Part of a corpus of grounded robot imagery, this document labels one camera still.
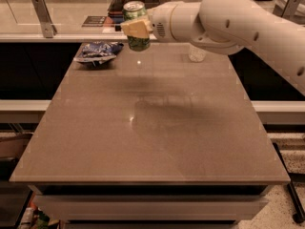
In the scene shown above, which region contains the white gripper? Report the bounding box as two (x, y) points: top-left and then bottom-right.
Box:
(121, 2), (175, 42)

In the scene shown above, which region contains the green soda can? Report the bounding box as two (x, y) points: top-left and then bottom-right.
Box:
(123, 1), (150, 52)

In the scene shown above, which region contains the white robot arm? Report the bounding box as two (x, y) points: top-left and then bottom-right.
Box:
(121, 0), (305, 94)

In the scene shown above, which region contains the blue chip bag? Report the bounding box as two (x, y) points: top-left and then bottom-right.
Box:
(73, 41), (124, 64)

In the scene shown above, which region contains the clear plastic water bottle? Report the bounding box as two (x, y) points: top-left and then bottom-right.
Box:
(188, 45), (207, 63)

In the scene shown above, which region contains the white table drawer front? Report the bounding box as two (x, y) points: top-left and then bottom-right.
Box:
(34, 196), (268, 221)

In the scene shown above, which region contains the left metal railing bracket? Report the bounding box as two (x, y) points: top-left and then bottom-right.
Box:
(31, 0), (57, 38)

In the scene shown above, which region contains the right metal railing bracket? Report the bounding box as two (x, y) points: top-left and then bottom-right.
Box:
(281, 0), (301, 17)

